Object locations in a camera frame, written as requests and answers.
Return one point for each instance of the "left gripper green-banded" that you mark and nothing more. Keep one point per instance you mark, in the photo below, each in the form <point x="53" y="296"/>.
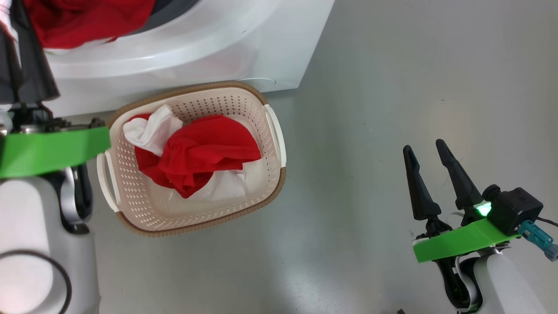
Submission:
<point x="48" y="150"/>

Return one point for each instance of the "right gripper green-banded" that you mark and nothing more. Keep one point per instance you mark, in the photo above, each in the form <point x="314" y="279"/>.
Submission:
<point x="457" y="242"/>

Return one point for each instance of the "red and white garment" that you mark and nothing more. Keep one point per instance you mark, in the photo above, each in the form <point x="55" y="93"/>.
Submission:
<point x="200" y="152"/>
<point x="87" y="19"/>

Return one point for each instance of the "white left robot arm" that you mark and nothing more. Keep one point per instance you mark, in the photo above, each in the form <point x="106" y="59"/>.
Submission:
<point x="30" y="218"/>

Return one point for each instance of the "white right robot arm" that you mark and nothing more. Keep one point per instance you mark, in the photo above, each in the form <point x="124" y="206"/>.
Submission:
<point x="505" y="283"/>

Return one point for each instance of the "white front-load washing machine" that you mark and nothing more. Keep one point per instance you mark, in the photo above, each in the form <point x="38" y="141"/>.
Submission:
<point x="196" y="48"/>

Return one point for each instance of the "cream perforated laundry basket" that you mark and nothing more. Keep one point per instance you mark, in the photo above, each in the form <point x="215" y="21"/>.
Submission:
<point x="261" y="183"/>

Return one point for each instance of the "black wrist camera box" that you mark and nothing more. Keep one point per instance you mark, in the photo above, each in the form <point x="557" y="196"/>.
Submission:
<point x="516" y="209"/>

